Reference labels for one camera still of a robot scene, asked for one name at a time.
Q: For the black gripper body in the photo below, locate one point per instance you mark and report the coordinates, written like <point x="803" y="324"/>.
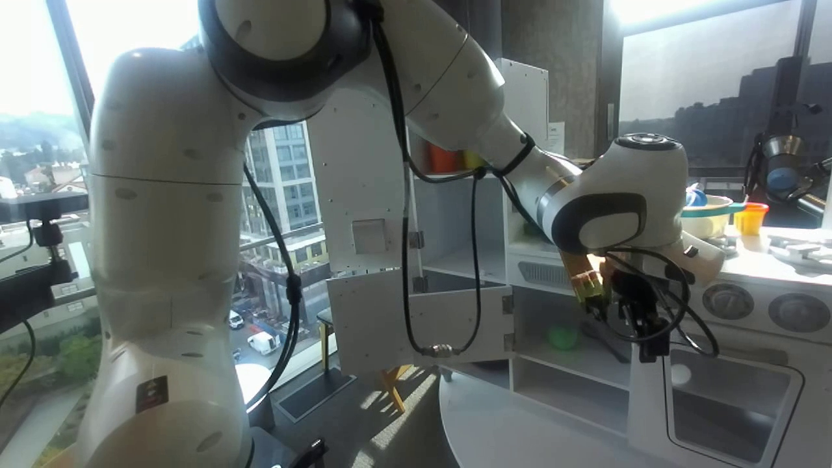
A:
<point x="637" y="304"/>

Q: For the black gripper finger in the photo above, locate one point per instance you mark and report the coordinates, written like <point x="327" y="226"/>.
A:
<point x="656" y="345"/>

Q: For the white cabinet door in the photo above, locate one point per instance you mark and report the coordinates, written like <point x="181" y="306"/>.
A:
<point x="361" y="180"/>

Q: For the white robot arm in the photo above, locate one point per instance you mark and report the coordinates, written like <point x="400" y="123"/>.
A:
<point x="171" y="144"/>

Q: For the white toy kitchen cabinet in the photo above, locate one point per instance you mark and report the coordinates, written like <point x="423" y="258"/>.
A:
<point x="570" y="349"/>

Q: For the white bowl with green rim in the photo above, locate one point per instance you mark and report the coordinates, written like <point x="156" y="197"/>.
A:
<point x="709" y="216"/>

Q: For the small orange cup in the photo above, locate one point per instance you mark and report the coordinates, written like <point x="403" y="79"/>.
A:
<point x="751" y="220"/>

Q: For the round white table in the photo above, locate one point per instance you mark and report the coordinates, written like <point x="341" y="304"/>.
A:
<point x="493" y="428"/>

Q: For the wooden folding chair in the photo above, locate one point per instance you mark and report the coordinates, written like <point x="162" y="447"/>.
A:
<point x="388" y="378"/>

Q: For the black camera stand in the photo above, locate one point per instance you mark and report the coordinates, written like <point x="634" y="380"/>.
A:
<point x="29" y="291"/>

